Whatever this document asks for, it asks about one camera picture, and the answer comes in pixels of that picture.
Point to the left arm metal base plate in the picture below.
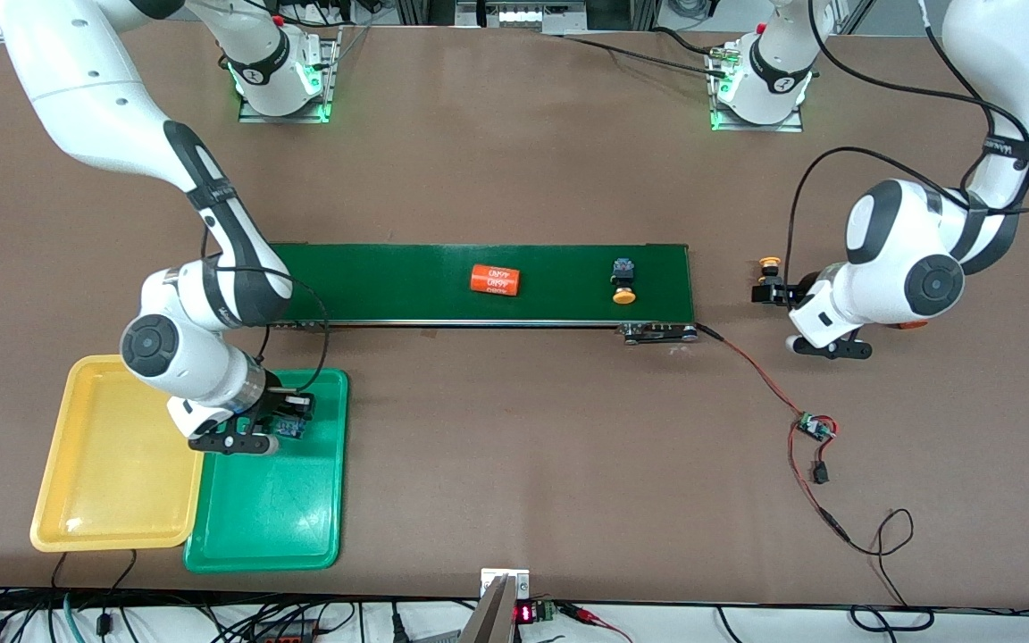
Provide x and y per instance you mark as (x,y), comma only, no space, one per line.
(791,125)

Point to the red power strip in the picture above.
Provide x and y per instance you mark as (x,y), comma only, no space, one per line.
(287,636)

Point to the orange cylinder with white print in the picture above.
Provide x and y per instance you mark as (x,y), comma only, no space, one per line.
(494,279)
(910,324)

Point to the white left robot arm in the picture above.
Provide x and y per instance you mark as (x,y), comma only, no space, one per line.
(899,241)

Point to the small green circuit board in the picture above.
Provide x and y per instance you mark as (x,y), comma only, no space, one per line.
(814,427)

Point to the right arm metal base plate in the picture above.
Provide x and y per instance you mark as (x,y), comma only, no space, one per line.
(251,114)

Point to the yellow cap push button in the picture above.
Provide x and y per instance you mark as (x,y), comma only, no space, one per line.
(771,262)
(624,296)

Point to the green cap push button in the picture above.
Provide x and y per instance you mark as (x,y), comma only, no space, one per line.
(291,430)

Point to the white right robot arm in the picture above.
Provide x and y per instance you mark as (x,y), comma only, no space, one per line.
(77,80)

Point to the red clip lead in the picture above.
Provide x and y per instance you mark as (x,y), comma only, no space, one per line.
(595,618)

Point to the green plastic tray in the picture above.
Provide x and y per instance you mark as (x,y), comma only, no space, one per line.
(282,509)

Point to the yellow plastic tray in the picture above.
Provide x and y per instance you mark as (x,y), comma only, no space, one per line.
(104,482)

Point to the small black plug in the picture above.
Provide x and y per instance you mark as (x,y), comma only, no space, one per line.
(821,473)

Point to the metal mounting bracket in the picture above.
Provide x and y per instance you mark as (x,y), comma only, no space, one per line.
(501,607)

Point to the green conveyor belt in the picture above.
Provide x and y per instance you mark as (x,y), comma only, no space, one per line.
(389,286)

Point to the red digit display module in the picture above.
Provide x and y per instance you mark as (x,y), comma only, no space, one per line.
(528,613)

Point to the silver lit device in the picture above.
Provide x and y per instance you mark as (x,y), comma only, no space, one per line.
(519,16)

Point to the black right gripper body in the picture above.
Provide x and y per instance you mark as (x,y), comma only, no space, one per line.
(280,401)

